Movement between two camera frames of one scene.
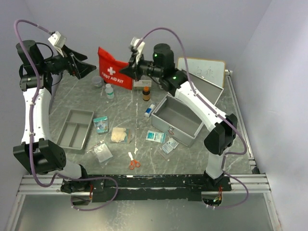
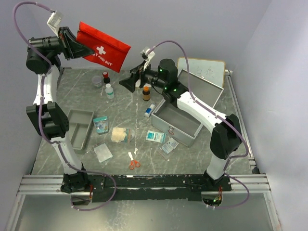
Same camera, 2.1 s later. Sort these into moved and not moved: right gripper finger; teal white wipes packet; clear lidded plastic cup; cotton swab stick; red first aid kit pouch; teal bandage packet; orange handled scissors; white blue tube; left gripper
Moved: left gripper; red first aid kit pouch; right gripper finger
Not moved: white blue tube; orange handled scissors; teal white wipes packet; cotton swab stick; teal bandage packet; clear lidded plastic cup
